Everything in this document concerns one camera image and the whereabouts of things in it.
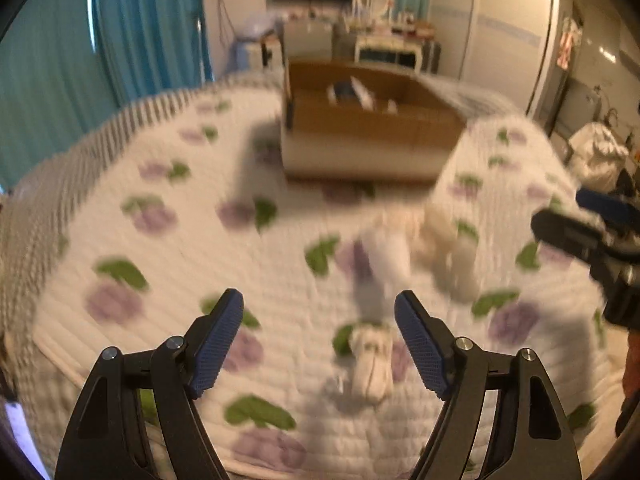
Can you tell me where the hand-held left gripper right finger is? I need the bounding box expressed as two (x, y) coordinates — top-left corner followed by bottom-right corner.
(394, 290), (584, 480)

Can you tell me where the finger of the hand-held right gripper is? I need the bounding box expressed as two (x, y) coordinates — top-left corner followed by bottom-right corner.
(575, 187), (637, 228)
(531, 209), (608, 266)

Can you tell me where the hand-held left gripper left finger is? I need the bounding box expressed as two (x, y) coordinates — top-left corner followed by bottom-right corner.
(55, 288), (245, 480)

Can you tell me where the small white soft toy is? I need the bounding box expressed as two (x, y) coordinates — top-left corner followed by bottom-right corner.
(345, 325), (396, 403)

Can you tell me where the cardboard box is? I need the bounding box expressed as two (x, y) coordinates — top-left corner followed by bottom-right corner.
(280, 58), (468, 183)

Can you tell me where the person's right forearm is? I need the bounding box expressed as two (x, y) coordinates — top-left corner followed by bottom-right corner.
(615, 329), (640, 438)

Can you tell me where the blue and white soft item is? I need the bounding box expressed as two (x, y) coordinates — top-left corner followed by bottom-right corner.
(326, 76), (377, 109)

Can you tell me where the white bag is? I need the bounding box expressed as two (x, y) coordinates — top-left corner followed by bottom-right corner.
(569, 120), (632, 192)

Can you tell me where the white floral quilt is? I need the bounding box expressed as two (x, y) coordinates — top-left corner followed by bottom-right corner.
(30, 72), (621, 480)

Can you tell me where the red door ornament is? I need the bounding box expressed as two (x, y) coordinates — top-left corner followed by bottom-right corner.
(556, 16), (584, 69)

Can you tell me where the white wardrobe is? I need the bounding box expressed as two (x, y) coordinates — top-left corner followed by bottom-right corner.
(429, 0), (558, 111)

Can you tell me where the white dressing table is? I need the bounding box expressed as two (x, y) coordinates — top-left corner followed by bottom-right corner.
(354, 22), (427, 70)

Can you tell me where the white cabinet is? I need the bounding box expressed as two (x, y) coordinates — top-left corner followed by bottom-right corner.
(281, 19), (334, 61)

